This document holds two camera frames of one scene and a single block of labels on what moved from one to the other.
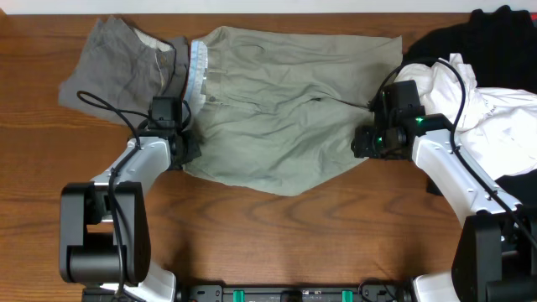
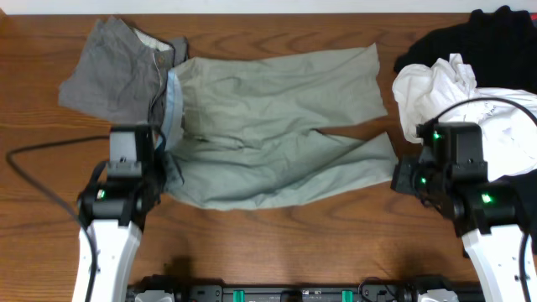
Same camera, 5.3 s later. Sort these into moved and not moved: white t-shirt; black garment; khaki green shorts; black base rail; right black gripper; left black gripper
Moved: left black gripper; khaki green shorts; right black gripper
Not moved: white t-shirt; black base rail; black garment
